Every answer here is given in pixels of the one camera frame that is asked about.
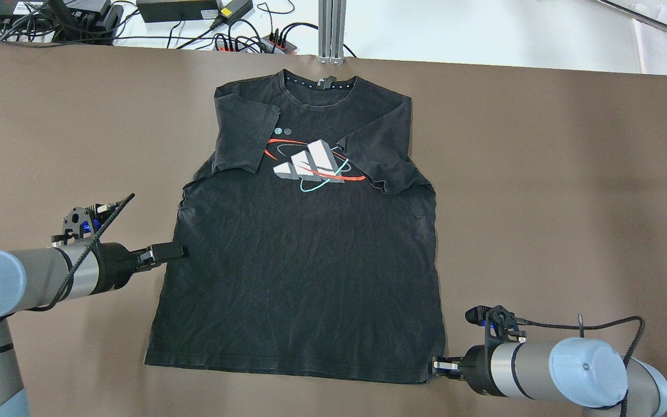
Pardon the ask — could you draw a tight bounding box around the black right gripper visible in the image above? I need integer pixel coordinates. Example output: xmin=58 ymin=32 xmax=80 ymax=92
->
xmin=432 ymin=345 xmax=497 ymax=396

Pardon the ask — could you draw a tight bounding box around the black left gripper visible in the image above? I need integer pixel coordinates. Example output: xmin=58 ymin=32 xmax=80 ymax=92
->
xmin=97 ymin=243 xmax=187 ymax=290

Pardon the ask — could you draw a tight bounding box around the black printed t-shirt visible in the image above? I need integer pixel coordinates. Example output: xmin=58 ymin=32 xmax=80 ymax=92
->
xmin=145 ymin=69 xmax=446 ymax=385

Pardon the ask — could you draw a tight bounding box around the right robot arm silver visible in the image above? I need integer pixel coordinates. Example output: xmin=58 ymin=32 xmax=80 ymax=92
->
xmin=431 ymin=338 xmax=667 ymax=416

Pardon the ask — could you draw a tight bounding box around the orange grey usb hub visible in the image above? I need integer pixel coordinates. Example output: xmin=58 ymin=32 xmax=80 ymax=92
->
xmin=261 ymin=32 xmax=298 ymax=55
xmin=207 ymin=34 xmax=270 ymax=53

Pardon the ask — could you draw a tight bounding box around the brown table mat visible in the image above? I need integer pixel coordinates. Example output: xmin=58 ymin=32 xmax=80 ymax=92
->
xmin=0 ymin=43 xmax=667 ymax=416

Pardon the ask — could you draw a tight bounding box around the black power adapter brick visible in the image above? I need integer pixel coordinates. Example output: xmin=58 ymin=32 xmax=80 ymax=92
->
xmin=135 ymin=1 xmax=223 ymax=23

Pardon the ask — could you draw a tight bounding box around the black electronics box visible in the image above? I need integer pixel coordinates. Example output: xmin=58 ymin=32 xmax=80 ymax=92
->
xmin=0 ymin=1 xmax=124 ymax=45

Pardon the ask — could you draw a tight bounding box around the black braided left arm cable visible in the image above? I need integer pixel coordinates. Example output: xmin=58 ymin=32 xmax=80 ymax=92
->
xmin=0 ymin=193 xmax=136 ymax=417

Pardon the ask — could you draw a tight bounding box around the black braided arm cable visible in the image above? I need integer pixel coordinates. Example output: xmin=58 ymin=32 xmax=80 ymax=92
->
xmin=0 ymin=193 xmax=136 ymax=417
xmin=516 ymin=316 xmax=646 ymax=417

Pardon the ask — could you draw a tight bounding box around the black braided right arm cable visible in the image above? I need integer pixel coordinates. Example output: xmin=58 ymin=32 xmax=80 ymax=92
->
xmin=516 ymin=316 xmax=646 ymax=417

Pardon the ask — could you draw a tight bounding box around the aluminium profile post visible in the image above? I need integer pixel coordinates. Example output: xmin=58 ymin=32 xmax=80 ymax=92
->
xmin=317 ymin=0 xmax=346 ymax=64

